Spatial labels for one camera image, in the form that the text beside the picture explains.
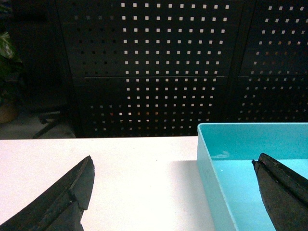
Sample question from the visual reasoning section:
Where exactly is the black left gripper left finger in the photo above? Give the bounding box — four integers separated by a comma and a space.
0, 156, 94, 231

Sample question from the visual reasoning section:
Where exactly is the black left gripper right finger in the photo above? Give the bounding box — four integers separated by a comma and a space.
252, 153, 308, 231

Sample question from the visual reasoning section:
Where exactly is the light teal plastic box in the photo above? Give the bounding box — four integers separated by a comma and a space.
197, 123, 308, 231

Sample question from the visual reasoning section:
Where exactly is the potted green plant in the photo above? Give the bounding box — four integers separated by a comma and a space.
0, 0, 23, 124

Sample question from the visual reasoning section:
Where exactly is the black perforated metal panel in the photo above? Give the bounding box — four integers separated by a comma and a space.
54, 0, 308, 138

